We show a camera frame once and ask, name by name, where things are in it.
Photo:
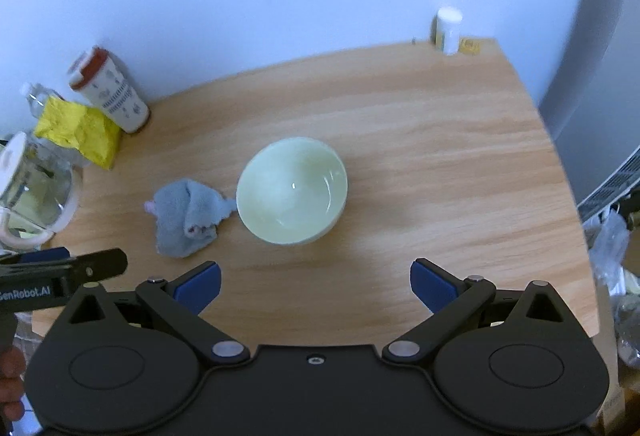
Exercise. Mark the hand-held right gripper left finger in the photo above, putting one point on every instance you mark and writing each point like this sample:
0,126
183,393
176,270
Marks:
200,287

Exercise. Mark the person's left hand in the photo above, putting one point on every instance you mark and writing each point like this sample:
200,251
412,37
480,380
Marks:
10,366

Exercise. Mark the crumpled yellow bag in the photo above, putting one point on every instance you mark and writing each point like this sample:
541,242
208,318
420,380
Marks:
80,128

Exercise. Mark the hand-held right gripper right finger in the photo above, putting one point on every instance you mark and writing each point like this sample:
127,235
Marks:
431,285

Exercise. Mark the white appliance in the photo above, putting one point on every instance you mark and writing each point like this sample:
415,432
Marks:
600,91

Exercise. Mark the pale green bowl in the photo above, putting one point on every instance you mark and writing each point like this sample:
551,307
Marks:
292,191

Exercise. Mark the clear plastic bag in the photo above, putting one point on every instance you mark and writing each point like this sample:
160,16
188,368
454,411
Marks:
607,241

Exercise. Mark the small yellow packet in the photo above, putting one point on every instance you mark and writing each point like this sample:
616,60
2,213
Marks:
470,46

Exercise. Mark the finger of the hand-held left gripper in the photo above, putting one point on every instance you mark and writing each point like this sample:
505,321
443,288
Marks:
45,255
95,268

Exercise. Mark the patterned tumbler with red lid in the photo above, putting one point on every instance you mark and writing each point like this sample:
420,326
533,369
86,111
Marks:
117,96

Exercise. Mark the clear plastic water bottle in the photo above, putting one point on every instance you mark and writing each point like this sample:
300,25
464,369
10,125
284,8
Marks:
35,98

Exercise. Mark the small white jar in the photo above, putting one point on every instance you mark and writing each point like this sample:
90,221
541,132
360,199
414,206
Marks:
448,31

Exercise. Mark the glass kettle with white lid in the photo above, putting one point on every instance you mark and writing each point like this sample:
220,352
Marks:
35,191

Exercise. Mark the crumpled white bag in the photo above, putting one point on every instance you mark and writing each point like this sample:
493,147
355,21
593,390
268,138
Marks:
30,336

